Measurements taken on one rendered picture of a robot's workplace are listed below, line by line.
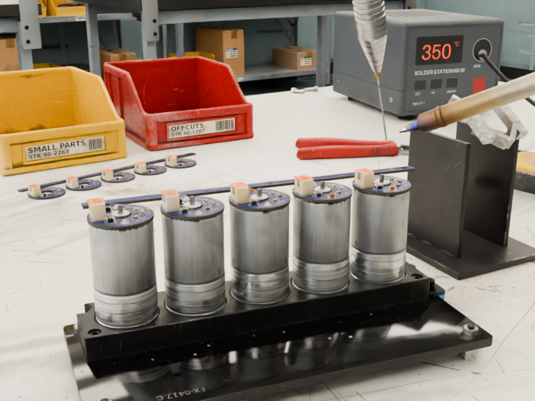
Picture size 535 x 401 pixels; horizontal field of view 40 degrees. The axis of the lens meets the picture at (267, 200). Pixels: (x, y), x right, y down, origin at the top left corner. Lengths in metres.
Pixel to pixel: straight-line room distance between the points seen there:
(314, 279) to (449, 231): 0.11
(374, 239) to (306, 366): 0.07
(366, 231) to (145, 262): 0.10
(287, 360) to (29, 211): 0.26
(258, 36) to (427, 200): 5.17
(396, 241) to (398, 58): 0.42
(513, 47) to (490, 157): 5.58
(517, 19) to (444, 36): 5.23
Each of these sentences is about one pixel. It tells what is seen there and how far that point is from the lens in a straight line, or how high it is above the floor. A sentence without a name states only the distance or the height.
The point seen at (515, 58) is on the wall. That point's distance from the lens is 5.98.
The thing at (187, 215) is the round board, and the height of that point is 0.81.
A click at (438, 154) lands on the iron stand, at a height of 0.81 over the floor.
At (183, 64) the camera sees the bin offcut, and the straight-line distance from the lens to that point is 0.74.
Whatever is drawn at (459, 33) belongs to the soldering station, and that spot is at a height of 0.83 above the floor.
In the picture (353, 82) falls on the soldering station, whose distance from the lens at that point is 0.81.
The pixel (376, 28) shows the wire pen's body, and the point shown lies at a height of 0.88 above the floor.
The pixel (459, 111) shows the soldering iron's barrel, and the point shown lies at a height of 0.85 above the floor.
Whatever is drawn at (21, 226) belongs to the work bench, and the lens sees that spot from 0.47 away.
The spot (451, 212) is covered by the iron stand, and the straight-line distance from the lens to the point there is 0.40.
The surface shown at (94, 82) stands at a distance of 0.64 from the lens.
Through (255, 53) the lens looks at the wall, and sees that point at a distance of 5.56.
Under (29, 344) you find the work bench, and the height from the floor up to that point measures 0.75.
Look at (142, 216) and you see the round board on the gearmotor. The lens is 0.28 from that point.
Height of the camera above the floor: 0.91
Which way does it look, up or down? 19 degrees down
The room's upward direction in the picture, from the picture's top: straight up
